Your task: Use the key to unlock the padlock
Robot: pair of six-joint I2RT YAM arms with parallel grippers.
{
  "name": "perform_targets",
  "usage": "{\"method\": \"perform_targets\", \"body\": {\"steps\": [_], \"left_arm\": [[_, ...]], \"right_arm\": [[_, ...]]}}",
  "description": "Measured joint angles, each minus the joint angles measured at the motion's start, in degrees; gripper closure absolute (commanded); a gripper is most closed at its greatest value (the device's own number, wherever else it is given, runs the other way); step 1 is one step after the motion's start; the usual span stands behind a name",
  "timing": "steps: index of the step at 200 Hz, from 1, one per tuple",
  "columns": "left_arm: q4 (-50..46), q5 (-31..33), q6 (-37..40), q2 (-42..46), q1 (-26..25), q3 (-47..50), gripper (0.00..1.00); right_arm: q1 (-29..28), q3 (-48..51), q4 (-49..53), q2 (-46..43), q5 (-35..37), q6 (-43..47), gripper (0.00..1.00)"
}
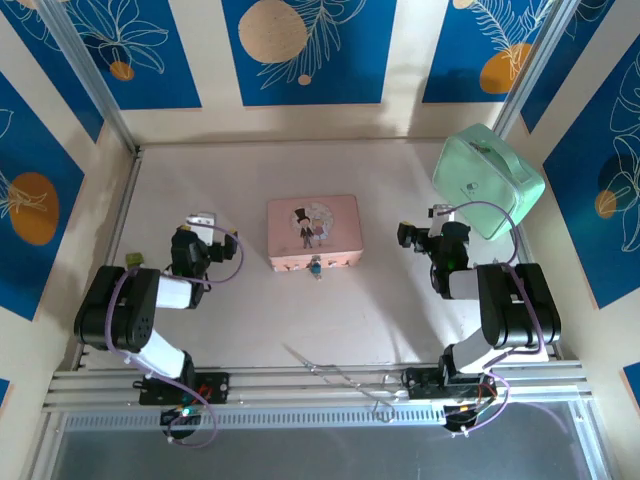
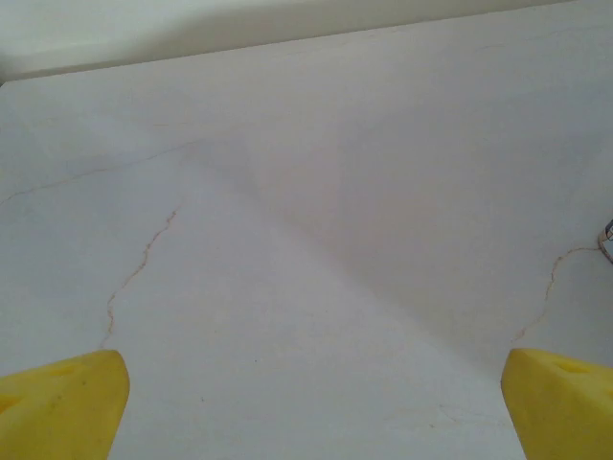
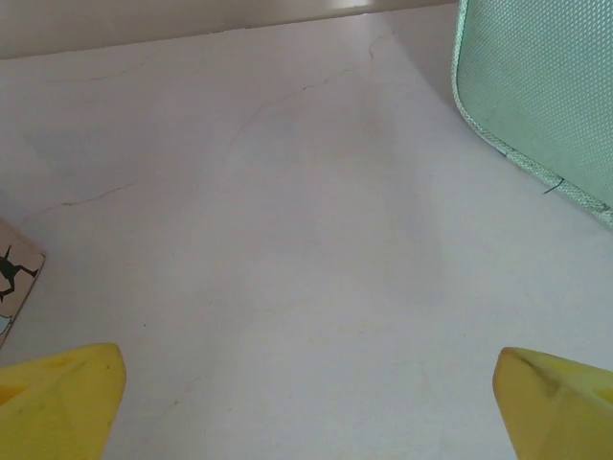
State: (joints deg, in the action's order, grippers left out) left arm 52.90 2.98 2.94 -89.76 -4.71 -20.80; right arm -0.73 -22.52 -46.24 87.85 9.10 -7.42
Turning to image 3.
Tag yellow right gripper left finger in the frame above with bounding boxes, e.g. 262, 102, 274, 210
0, 342, 127, 460

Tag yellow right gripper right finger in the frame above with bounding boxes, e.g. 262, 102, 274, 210
492, 346, 613, 460

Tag pink cartoon wedding box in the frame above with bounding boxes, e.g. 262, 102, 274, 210
0, 218, 48, 349

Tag green woven mat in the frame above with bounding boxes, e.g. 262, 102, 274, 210
451, 0, 613, 220

